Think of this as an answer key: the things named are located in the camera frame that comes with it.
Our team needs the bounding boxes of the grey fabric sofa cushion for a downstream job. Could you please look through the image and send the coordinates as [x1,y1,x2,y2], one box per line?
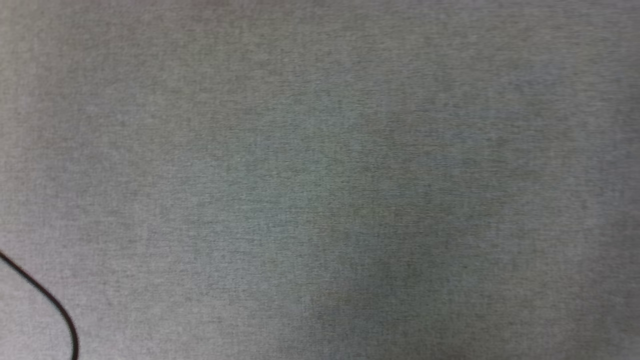
[0,0,640,360]

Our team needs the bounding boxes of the thin black cable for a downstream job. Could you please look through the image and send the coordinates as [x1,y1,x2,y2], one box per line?
[0,250,81,360]

